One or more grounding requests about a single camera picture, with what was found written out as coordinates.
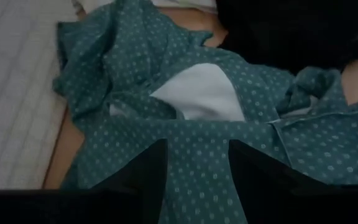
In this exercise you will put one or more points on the teal dotted garment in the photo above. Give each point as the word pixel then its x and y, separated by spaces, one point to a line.
pixel 197 143

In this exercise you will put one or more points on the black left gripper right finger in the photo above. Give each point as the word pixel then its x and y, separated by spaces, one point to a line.
pixel 253 174

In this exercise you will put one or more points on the white perforated plastic basket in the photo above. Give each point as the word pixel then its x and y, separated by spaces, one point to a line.
pixel 11 93

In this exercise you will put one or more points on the black garment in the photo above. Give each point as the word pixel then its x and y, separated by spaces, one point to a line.
pixel 291 31

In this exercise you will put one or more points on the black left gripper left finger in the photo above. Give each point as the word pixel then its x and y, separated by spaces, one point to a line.
pixel 148 180

